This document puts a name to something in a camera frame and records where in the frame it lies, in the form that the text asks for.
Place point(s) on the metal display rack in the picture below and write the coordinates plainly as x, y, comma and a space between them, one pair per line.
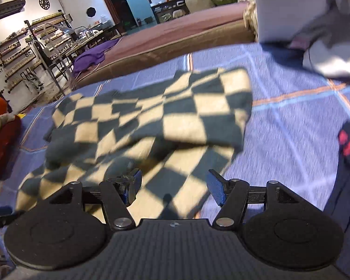
52, 37

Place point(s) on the green cream checkered sweater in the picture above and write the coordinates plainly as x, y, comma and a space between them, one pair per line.
174, 131

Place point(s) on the dark cluttered work table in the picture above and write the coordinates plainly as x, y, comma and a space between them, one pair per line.
95, 37

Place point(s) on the blue plaid bed sheet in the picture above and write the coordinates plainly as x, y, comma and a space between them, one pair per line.
291, 135

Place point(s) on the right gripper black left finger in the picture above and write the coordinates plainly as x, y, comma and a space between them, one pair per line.
115, 195

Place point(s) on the white grey clothes pile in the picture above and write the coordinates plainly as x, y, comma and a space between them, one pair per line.
320, 28

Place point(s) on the dark wooden sideboard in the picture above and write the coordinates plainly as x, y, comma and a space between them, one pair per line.
169, 10

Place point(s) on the round black wall clock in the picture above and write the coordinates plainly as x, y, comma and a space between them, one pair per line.
44, 4

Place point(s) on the navy cartoon print t-shirt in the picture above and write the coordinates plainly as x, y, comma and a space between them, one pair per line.
338, 204

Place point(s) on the brown bed with maroon cover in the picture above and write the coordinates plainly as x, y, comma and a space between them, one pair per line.
218, 26

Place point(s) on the purple cloth on bed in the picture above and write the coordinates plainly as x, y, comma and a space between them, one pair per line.
93, 56

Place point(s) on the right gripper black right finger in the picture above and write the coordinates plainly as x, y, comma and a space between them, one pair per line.
233, 197

